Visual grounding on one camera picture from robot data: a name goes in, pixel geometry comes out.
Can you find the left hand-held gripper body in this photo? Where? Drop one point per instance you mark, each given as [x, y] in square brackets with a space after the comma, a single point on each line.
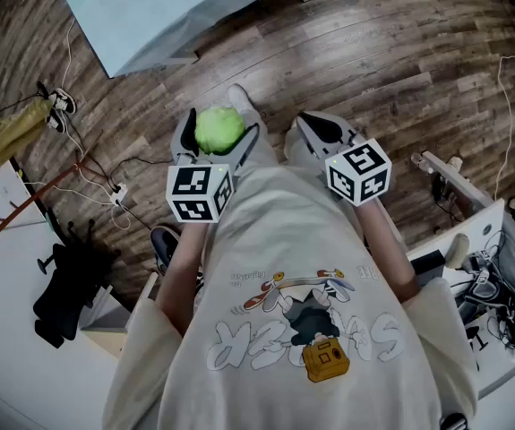
[194, 191]

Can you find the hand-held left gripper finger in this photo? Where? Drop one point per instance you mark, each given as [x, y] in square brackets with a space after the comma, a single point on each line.
[183, 135]
[246, 148]

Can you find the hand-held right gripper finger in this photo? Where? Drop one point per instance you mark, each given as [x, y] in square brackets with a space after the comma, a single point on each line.
[328, 124]
[314, 138]

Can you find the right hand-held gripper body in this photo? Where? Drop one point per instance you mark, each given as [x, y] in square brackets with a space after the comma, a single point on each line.
[360, 173]

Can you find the green item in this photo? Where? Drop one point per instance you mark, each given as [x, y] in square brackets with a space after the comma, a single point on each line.
[219, 130]

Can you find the person's left forearm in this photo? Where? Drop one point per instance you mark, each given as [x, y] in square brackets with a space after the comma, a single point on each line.
[185, 262]

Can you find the person's right forearm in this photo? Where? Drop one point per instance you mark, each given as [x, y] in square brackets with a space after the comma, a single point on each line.
[382, 249]

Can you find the person's light trousers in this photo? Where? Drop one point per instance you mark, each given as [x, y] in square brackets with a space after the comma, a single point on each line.
[268, 150]

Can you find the person's white shoe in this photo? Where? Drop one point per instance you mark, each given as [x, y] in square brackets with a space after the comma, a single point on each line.
[240, 97]

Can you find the grey oval device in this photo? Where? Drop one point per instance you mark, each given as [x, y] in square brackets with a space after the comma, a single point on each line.
[165, 249]

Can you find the white power strip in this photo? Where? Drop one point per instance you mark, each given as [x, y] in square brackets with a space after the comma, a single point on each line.
[118, 193]

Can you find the person's cream printed t-shirt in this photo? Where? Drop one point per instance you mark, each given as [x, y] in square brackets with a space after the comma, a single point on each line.
[284, 240]

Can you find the light blue flowered tablecloth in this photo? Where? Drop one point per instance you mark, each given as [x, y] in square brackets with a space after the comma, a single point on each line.
[158, 11]

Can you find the black office chair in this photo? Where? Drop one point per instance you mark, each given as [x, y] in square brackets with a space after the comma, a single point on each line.
[66, 294]

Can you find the brown wooden coat rack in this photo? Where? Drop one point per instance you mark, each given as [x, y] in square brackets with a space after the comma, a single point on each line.
[28, 200]

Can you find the white metal frame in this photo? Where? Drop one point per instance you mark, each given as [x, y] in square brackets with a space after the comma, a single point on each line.
[458, 177]

